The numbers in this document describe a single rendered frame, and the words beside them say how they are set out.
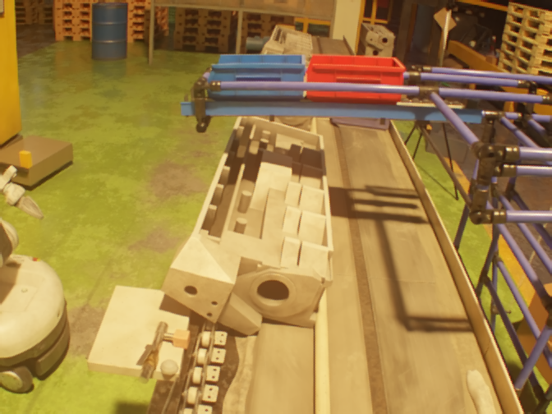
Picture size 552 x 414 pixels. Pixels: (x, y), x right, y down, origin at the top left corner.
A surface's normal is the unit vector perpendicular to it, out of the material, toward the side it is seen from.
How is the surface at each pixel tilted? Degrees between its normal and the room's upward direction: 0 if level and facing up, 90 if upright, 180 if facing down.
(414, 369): 0
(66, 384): 0
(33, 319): 45
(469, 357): 1
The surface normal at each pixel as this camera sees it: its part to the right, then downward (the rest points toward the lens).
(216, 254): 0.44, -0.59
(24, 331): 0.70, -0.29
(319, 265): 0.22, -0.66
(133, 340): 0.09, -0.89
